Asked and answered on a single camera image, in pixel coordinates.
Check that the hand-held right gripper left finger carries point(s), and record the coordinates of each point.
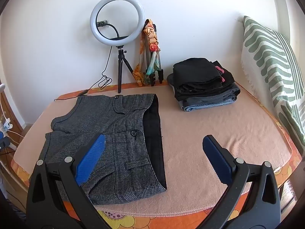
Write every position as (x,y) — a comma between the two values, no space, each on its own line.
(91,157)

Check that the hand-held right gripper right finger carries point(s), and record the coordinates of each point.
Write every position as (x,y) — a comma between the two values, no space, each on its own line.
(219,159)

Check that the grey houndstooth pants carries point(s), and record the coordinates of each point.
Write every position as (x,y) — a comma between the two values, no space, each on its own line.
(124,128)

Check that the black folded pants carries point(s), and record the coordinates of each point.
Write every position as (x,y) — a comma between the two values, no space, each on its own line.
(195,71)

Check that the peach blanket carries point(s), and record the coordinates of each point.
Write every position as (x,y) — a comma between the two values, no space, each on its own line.
(214,124)

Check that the light blue folded jeans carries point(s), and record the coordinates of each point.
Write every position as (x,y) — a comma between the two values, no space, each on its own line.
(202,106)

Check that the stack of folded dark clothes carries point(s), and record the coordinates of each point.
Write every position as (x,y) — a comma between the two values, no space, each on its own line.
(228,93)

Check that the black mini tripod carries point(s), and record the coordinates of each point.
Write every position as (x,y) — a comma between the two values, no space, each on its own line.
(119,76)

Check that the pink cloth piece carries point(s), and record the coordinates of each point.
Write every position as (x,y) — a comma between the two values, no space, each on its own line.
(218,69)

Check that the green striped pillow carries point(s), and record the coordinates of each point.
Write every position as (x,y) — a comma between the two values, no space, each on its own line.
(266,57)

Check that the folded tripod with orange scarf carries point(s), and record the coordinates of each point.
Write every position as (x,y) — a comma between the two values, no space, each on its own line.
(152,37)

